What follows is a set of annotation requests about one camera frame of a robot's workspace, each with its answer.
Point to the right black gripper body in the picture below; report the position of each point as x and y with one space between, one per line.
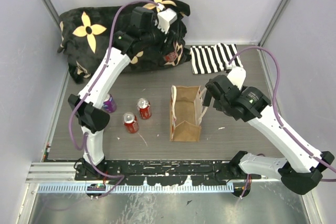
222 107

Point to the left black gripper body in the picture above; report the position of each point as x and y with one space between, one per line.
166 46

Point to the brown canvas bag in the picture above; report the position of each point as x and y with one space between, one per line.
186 113

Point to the red cola can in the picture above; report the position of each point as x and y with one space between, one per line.
144 108
170 57
130 122

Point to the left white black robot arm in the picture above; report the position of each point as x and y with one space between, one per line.
145 29

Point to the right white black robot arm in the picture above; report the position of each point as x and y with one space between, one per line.
301 167

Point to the black white striped cloth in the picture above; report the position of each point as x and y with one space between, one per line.
213 59

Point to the far purple soda can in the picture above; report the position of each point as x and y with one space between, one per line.
109 104

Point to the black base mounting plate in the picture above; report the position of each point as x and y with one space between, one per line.
159 172

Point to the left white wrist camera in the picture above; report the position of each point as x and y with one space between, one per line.
165 19

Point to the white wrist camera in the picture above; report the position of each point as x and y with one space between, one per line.
237 77
165 19

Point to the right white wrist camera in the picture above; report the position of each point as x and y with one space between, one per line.
237 77

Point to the white slotted cable duct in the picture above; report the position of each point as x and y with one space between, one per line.
126 189

